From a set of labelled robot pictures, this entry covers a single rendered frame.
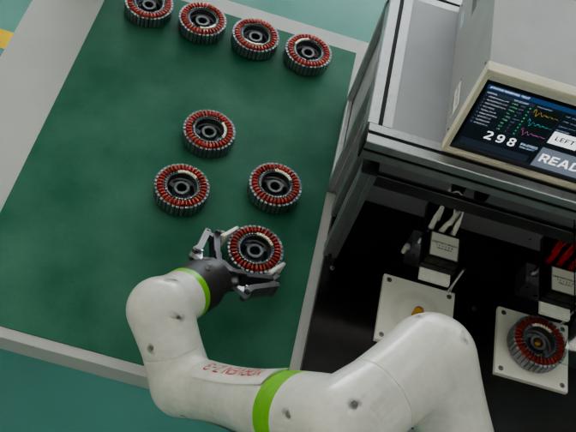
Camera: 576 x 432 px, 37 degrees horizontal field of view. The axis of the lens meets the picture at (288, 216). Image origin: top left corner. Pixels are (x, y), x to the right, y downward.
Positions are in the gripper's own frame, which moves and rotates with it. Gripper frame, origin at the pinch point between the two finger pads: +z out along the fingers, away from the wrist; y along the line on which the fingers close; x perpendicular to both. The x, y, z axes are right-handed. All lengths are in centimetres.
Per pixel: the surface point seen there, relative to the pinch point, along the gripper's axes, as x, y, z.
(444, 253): 21.1, 29.8, 6.7
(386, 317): 4.0, 28.1, 4.7
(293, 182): 10.5, -4.4, 15.5
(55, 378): -77, -33, 20
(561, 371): 11, 61, 18
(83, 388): -76, -26, 22
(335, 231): 12.6, 10.6, 4.0
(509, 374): 7, 53, 11
